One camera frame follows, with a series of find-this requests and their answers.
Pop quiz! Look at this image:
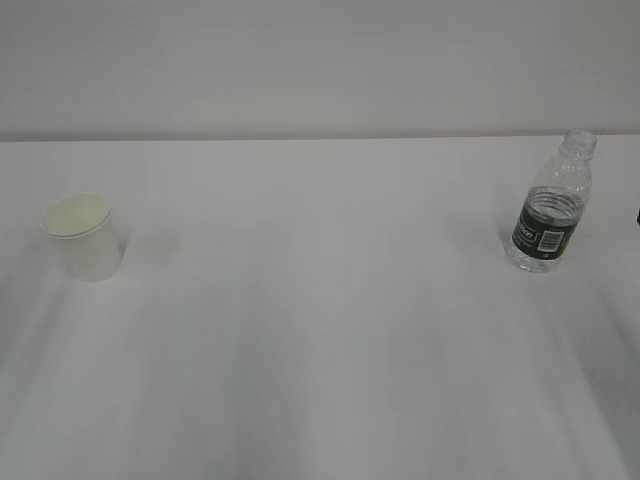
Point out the white paper cup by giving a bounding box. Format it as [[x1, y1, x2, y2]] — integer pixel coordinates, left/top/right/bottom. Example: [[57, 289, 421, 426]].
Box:
[[41, 193, 122, 282]]

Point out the clear water bottle green label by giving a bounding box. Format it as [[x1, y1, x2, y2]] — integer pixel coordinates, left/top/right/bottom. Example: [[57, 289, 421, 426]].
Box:
[[508, 130, 597, 273]]

